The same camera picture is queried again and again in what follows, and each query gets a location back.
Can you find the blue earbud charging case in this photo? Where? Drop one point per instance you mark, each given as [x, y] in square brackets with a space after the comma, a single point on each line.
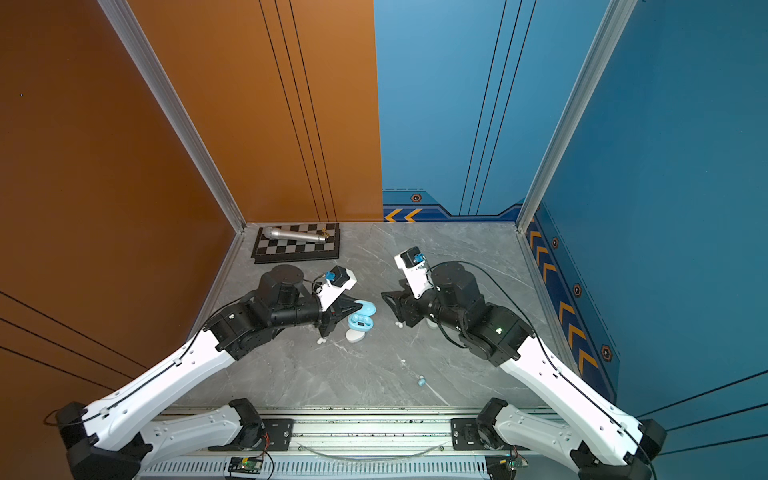
[362, 319]

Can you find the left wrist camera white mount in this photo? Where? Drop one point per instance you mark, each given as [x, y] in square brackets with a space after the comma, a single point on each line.
[332, 284]

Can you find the aluminium corner post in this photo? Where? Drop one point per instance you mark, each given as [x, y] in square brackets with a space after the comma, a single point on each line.
[129, 31]
[608, 34]

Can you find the white earbud charging case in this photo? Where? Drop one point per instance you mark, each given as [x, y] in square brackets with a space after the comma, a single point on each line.
[354, 336]

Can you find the silver microphone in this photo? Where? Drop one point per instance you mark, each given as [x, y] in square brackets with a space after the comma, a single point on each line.
[281, 234]

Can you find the left aluminium corner post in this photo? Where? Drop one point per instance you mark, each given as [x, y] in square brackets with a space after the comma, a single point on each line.
[129, 31]

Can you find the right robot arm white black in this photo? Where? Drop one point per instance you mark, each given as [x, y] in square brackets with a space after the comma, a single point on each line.
[592, 437]

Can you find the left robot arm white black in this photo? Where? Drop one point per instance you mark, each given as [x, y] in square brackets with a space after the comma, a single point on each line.
[117, 436]

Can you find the green circuit board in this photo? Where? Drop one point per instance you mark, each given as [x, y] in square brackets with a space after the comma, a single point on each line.
[504, 468]
[245, 467]

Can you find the left green circuit board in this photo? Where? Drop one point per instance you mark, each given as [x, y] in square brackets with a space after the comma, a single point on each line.
[245, 467]

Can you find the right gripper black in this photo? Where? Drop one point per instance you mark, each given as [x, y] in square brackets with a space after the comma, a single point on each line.
[406, 305]

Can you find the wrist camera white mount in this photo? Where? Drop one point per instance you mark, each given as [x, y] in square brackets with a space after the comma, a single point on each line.
[332, 284]
[414, 266]

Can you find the right green circuit board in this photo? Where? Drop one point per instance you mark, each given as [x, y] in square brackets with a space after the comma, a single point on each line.
[504, 468]

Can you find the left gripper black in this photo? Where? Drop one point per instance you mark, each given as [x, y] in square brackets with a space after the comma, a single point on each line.
[335, 313]

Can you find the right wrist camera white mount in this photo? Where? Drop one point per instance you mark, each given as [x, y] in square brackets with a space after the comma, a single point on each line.
[414, 266]

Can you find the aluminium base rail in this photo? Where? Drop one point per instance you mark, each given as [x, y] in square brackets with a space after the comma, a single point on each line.
[405, 444]

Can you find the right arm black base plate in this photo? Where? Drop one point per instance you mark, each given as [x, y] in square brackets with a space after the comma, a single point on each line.
[467, 434]

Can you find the right aluminium corner post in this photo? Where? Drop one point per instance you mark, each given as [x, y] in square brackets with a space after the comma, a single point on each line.
[608, 34]

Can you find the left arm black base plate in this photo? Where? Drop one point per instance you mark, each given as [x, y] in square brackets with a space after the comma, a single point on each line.
[268, 435]

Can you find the black white chessboard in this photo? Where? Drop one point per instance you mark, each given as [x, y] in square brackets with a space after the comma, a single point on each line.
[269, 251]

